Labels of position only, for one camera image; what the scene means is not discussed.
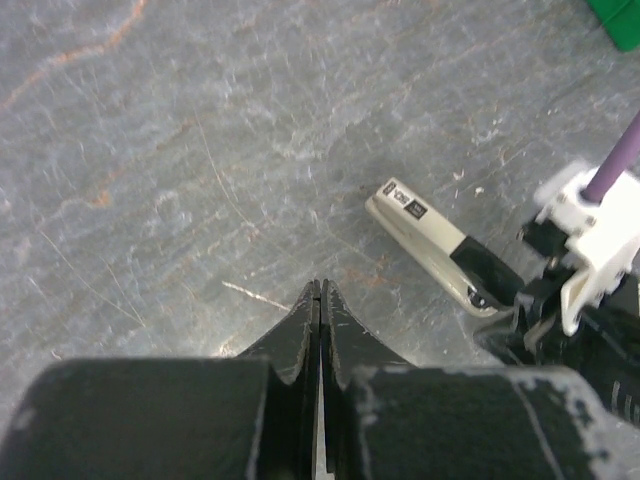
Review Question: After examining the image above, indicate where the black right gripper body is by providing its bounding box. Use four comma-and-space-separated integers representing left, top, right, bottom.
474, 219, 639, 425

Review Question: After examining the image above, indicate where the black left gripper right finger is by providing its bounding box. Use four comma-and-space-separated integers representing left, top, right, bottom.
320, 281, 639, 479

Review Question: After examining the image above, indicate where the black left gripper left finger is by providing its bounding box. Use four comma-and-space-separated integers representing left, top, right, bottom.
1, 281, 320, 479

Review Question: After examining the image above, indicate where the beige and black stapler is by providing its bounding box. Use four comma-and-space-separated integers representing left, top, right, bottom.
365, 177, 524, 318

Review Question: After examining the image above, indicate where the green plastic basket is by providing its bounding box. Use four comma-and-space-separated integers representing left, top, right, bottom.
586, 0, 640, 52

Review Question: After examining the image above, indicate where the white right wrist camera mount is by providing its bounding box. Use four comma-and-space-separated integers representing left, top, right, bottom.
534, 161, 639, 336

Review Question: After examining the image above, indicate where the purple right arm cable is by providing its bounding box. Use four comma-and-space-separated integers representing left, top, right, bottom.
585, 107, 640, 206

